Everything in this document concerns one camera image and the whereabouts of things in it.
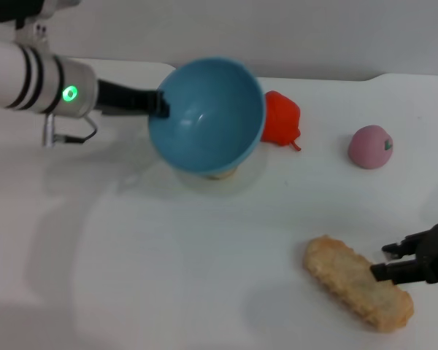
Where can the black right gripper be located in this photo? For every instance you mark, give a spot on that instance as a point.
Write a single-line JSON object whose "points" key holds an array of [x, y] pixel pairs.
{"points": [[436, 255]]}

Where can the blue bowl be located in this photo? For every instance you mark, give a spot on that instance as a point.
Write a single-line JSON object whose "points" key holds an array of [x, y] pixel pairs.
{"points": [[204, 116]]}

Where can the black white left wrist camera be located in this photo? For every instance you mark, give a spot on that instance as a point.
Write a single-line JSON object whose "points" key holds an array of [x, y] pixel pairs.
{"points": [[25, 11]]}

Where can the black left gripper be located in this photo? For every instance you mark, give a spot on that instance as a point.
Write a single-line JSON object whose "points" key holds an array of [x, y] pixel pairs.
{"points": [[124, 98]]}

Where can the red toy pepper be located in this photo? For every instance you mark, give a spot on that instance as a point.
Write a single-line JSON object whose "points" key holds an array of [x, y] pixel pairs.
{"points": [[281, 116]]}

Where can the beige round bun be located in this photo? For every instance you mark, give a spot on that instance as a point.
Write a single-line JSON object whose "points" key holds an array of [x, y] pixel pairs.
{"points": [[220, 175]]}

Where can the orange striped bread loaf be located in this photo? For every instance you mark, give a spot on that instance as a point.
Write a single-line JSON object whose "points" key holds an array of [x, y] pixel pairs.
{"points": [[354, 284]]}

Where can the pink toy peach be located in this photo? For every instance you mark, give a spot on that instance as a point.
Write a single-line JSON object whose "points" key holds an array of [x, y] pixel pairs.
{"points": [[368, 147]]}

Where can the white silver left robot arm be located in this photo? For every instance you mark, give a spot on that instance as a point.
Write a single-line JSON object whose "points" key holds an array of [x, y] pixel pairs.
{"points": [[29, 80]]}

